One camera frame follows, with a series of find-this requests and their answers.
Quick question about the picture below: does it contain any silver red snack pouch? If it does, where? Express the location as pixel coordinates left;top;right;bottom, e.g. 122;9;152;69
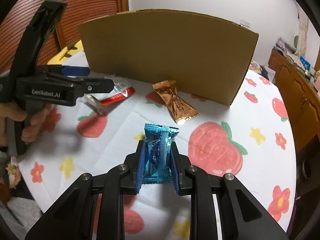
79;75;135;115

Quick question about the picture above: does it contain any brown cardboard box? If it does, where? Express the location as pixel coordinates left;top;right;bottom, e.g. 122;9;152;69
78;9;259;106

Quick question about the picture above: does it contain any copper foil candy wrapper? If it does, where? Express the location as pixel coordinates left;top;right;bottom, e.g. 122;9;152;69
152;80;199;124

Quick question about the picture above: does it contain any white wall switch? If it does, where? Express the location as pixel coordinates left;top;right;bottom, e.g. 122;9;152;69
240;19;251;28

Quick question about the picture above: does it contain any clutter on sideboard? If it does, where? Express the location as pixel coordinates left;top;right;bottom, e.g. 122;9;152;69
273;10;320;92

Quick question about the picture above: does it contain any white fruit flower blanket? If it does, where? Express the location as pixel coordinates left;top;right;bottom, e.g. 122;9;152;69
18;71;296;239

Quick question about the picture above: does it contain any person's left hand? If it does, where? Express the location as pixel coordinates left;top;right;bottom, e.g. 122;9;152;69
0;101;54;147

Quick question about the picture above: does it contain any wooden louvered wardrobe door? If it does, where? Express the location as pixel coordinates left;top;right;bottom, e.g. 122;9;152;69
0;0;130;74

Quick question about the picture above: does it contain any yellow pillow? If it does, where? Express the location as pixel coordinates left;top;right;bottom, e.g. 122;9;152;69
47;40;83;65

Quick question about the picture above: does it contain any floral bed sheet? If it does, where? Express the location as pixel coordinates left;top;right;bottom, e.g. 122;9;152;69
5;157;22;189

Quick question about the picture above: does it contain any wooden sideboard cabinet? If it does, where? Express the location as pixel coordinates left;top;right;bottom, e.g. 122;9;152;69
268;48;319;152

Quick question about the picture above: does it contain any blue foil snack wrapper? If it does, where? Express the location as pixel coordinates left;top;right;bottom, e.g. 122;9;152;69
142;124;179;184

